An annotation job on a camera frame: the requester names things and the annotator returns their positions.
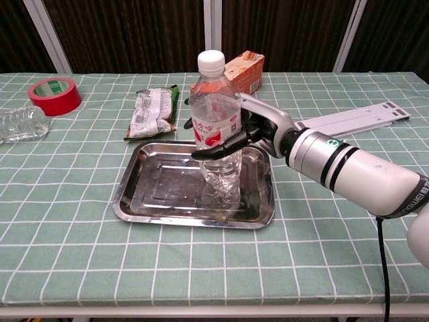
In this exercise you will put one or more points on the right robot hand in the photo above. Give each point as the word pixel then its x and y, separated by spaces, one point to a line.
pixel 268 124

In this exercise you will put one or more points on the crushed clear plastic bottle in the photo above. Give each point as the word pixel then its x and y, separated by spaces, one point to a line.
pixel 23 124

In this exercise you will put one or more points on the white table frame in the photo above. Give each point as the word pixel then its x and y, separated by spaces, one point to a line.
pixel 201 311

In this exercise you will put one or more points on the white folded laptop stand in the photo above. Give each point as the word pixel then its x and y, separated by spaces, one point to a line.
pixel 368 115

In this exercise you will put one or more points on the stainless steel tray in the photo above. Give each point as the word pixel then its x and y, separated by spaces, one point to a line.
pixel 161 188

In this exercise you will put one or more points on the clear bottle with white cap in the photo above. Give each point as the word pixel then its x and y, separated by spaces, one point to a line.
pixel 211 100

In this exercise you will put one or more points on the green checked tablecloth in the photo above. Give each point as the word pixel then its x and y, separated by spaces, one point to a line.
pixel 100 268

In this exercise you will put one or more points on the white partition post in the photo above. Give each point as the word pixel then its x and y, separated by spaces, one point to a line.
pixel 212 23
pixel 350 33
pixel 47 33

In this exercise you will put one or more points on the red tape roll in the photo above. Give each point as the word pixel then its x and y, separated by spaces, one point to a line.
pixel 63 104

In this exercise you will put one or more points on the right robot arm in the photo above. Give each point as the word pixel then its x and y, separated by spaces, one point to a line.
pixel 362 171

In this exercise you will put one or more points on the orange carton box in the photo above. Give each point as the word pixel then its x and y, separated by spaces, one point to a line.
pixel 248 77

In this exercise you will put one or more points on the green white snack packet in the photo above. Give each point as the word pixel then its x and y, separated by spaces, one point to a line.
pixel 147 114

